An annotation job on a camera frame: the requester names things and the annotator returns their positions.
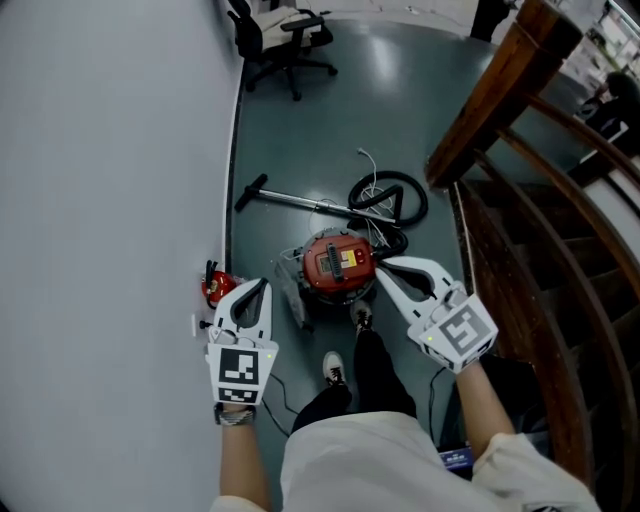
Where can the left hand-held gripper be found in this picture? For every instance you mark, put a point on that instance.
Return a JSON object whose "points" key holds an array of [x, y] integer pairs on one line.
{"points": [[240, 370]]}

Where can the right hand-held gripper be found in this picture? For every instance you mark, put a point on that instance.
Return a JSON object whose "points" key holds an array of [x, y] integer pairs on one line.
{"points": [[460, 335]]}

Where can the grey fabric bag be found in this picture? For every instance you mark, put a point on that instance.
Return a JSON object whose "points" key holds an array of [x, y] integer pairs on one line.
{"points": [[292, 295]]}

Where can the red canister vacuum cleaner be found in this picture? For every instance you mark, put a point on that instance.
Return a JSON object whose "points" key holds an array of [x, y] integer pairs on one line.
{"points": [[340, 262]]}

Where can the person's left forearm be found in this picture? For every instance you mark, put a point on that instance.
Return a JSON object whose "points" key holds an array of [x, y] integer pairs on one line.
{"points": [[242, 460]]}

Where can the person's right forearm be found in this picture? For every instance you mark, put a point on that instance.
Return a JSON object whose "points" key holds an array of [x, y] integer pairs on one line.
{"points": [[482, 415]]}

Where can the red fire extinguisher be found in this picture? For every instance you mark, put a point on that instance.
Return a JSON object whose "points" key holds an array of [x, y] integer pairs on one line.
{"points": [[220, 282]]}

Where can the person's right shoe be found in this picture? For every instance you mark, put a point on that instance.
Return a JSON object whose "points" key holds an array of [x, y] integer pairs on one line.
{"points": [[361, 315]]}

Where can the person's shoe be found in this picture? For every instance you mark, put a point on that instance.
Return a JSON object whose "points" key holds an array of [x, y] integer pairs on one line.
{"points": [[361, 315], [334, 367]]}

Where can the person's black trousers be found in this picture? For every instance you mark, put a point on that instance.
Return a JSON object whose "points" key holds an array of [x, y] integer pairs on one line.
{"points": [[375, 380]]}

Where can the woven grey wristband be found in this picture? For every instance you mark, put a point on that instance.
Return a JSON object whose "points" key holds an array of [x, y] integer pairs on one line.
{"points": [[235, 415]]}

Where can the person's left shoe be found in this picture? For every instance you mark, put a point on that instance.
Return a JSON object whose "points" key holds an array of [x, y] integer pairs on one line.
{"points": [[334, 367]]}

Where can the metal vacuum wand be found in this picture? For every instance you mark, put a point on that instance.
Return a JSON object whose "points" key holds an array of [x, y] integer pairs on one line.
{"points": [[290, 198]]}

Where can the black flat case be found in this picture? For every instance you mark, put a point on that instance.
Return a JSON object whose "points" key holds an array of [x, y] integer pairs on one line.
{"points": [[510, 395]]}

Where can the small lit screen device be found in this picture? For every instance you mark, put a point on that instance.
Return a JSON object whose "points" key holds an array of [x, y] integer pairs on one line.
{"points": [[456, 462]]}

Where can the person's white shirt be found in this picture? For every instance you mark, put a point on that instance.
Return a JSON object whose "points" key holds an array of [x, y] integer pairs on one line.
{"points": [[375, 465]]}

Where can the black office chair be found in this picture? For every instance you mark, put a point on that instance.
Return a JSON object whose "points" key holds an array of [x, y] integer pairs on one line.
{"points": [[250, 35]]}

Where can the beige cloth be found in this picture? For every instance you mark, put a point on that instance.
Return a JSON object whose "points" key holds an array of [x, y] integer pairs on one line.
{"points": [[285, 27]]}

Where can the white shelf unit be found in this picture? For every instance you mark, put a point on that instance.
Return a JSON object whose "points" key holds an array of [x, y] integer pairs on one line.
{"points": [[600, 45]]}

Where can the white wall socket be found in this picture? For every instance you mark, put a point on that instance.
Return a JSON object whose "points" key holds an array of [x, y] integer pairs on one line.
{"points": [[195, 325]]}

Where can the wooden newel post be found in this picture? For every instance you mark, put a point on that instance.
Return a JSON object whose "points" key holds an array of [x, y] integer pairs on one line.
{"points": [[500, 95]]}

